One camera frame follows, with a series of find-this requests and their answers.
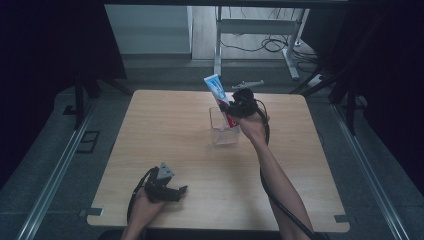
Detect black floor frame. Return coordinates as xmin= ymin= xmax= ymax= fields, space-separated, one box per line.
xmin=75 ymin=130 xmax=101 ymax=155

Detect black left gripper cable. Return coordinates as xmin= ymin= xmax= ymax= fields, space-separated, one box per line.
xmin=126 ymin=166 xmax=158 ymax=224

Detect person's left hand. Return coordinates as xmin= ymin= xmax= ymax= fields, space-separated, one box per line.
xmin=127 ymin=189 xmax=168 ymax=232

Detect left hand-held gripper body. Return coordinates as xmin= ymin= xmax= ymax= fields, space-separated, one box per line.
xmin=143 ymin=162 xmax=183 ymax=204

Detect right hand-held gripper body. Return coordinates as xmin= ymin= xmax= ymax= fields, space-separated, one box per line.
xmin=229 ymin=79 xmax=266 ymax=119

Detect white desk frame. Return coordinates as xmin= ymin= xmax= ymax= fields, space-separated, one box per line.
xmin=213 ymin=5 xmax=311 ymax=81

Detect metal floor rail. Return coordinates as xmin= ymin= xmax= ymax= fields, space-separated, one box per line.
xmin=330 ymin=102 xmax=402 ymax=240
xmin=16 ymin=99 xmax=98 ymax=240

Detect black floor cables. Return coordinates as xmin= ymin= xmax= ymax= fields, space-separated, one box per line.
xmin=219 ymin=34 xmax=322 ymax=74

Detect white panel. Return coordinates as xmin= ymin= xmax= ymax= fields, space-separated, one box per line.
xmin=103 ymin=4 xmax=194 ymax=55

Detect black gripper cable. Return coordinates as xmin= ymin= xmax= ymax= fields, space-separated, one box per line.
xmin=126 ymin=166 xmax=158 ymax=224
xmin=254 ymin=98 xmax=327 ymax=240

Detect black metal stand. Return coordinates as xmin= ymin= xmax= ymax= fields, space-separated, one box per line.
xmin=62 ymin=71 xmax=132 ymax=132
xmin=289 ymin=64 xmax=368 ymax=136

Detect white power strip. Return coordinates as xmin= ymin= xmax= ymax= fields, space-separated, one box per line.
xmin=307 ymin=73 xmax=326 ymax=89

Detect dark curtain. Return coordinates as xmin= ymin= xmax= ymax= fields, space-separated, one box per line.
xmin=301 ymin=0 xmax=424 ymax=188
xmin=0 ymin=0 xmax=128 ymax=189

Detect blue red toothpaste tube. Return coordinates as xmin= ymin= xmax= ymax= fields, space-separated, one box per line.
xmin=203 ymin=73 xmax=239 ymax=130

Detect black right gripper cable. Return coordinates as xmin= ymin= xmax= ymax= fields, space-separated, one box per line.
xmin=254 ymin=98 xmax=327 ymax=240

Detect clear plastic cup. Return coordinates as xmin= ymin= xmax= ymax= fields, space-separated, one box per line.
xmin=208 ymin=106 xmax=242 ymax=147

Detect person's right hand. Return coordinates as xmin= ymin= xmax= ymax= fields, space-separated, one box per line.
xmin=237 ymin=110 xmax=271 ymax=147

